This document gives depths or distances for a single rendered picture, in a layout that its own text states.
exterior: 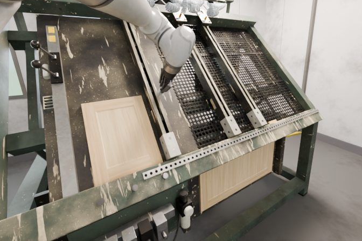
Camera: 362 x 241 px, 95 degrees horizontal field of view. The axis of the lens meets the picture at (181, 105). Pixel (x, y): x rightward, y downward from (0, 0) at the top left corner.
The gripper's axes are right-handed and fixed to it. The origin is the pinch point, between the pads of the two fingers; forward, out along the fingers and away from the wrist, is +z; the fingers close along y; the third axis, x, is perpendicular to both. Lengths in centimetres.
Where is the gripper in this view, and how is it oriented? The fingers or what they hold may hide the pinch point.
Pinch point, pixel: (161, 91)
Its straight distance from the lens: 98.1
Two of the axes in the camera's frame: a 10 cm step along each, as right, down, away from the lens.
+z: -3.4, 4.8, 8.1
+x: -8.7, 1.7, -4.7
